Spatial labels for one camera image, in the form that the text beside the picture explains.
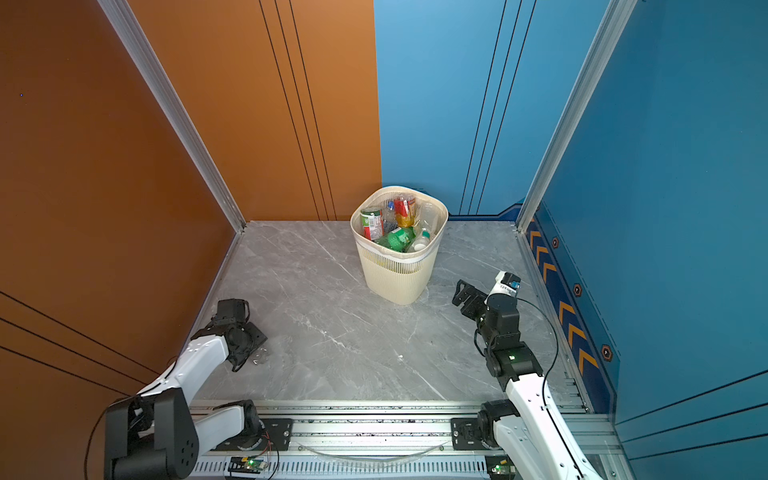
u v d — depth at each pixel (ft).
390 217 3.00
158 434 2.89
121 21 2.30
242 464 2.34
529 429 1.48
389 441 2.42
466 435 2.37
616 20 2.30
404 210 2.85
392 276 2.71
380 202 3.01
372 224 2.72
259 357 2.69
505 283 2.17
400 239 2.72
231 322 2.24
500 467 2.34
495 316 1.89
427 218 2.87
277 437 2.38
